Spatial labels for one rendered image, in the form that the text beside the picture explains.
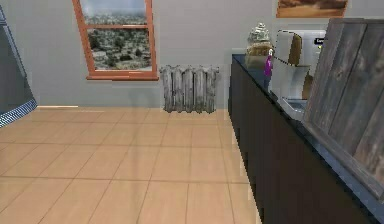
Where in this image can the purple bottle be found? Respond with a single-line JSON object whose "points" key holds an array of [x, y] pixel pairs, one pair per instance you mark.
{"points": [[268, 66]]}

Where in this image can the orange framed wall picture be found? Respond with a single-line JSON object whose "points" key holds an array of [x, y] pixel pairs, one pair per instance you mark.
{"points": [[311, 8]]}

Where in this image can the white coffee machine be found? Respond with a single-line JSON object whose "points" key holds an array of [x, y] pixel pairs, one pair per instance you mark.
{"points": [[295, 71]]}

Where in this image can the orange framed window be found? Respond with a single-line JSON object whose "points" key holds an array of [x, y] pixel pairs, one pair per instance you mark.
{"points": [[118, 43]]}

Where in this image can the glass jar with lid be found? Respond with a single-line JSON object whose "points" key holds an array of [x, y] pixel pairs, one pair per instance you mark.
{"points": [[259, 41]]}

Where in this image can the grey wooden plank crate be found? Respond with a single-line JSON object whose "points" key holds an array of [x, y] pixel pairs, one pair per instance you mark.
{"points": [[350, 96]]}

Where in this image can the grey ribbed radiator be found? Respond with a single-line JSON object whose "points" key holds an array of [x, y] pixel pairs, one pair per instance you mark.
{"points": [[189, 88]]}

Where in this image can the dark brown counter cabinet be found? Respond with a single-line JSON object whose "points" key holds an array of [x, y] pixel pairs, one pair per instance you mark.
{"points": [[283, 160]]}

